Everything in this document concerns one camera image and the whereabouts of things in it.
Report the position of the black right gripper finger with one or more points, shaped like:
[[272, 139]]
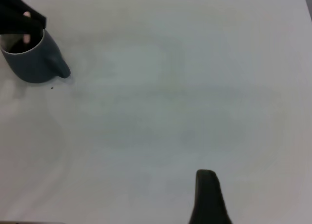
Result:
[[209, 199]]

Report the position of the dark grey ceramic cup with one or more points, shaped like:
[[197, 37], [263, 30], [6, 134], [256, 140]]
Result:
[[34, 65]]

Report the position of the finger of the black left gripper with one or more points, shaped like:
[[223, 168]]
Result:
[[12, 6], [14, 27]]

